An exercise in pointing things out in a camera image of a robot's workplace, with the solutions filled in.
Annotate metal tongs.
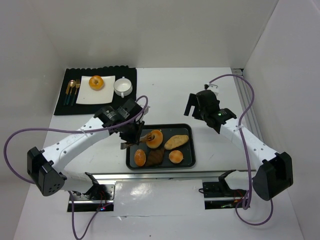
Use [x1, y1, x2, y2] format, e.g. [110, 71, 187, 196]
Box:
[120, 133, 155, 150]

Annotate orange donut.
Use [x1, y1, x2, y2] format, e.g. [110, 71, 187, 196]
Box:
[88, 75, 104, 91]
[146, 129, 163, 149]

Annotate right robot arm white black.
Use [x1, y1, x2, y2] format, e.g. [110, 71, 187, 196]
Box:
[184, 89, 293, 201]

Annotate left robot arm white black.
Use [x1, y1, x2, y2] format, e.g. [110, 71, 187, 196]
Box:
[27, 99, 148, 198]

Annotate oblong tan bread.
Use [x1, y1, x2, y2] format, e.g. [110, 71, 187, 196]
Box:
[164, 135, 189, 150]

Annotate sesame bun orange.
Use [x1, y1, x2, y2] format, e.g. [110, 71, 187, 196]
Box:
[134, 149, 147, 167]

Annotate brown chocolate croissant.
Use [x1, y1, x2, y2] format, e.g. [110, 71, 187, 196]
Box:
[144, 147, 165, 167]

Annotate black baking tray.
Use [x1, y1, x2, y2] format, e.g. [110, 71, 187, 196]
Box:
[125, 123, 197, 171]

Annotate round golden bun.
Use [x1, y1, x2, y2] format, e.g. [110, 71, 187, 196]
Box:
[168, 150, 184, 164]

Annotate white square plate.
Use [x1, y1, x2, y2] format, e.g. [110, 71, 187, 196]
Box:
[75, 76, 116, 105]

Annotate black placemat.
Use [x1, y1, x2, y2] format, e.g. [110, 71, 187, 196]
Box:
[54, 65, 137, 116]

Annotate gold fork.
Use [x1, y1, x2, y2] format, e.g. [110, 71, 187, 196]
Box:
[71, 79, 81, 106]

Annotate gold spoon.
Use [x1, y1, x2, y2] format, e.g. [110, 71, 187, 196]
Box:
[64, 79, 76, 106]

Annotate gold knife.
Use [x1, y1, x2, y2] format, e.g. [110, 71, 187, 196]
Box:
[63, 80, 72, 105]

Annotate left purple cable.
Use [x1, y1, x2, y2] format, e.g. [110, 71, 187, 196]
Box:
[3, 95, 149, 240]

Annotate purple cable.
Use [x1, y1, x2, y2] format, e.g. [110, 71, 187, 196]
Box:
[3, 95, 149, 240]
[207, 73, 274, 226]

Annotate aluminium rail right side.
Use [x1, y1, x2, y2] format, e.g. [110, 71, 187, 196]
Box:
[233, 77, 264, 142]

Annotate aluminium rail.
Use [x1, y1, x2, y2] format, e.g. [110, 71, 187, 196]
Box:
[82, 170, 256, 182]
[233, 77, 264, 142]

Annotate white cup with handle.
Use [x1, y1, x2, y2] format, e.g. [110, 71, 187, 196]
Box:
[113, 77, 133, 99]

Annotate aluminium rail front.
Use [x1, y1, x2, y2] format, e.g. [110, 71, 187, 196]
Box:
[82, 170, 256, 182]

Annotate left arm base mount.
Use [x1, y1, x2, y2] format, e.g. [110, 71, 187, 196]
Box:
[67, 172, 116, 213]

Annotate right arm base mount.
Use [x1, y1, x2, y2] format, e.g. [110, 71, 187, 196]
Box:
[198, 170, 246, 210]

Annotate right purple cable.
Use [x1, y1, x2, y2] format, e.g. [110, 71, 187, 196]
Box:
[207, 73, 274, 226]

